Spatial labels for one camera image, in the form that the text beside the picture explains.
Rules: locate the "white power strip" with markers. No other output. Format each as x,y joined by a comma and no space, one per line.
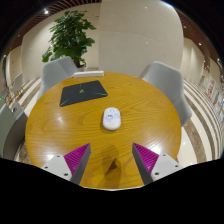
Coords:
88,74

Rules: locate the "white cartoon-print computer mouse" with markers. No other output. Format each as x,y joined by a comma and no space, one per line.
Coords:
111,118

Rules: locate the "black mouse pad green lines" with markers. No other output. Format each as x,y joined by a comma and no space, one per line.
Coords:
83,92

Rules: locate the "small grey distant chair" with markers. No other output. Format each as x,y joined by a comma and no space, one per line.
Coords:
17,81

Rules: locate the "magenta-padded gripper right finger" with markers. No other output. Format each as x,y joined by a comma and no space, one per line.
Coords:
164,164

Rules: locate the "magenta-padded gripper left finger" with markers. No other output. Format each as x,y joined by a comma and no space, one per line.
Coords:
59,165

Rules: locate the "green potted plant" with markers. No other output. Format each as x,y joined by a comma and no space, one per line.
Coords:
70,35

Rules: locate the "grey shell chair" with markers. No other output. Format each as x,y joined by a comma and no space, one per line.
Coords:
166,81
55,73

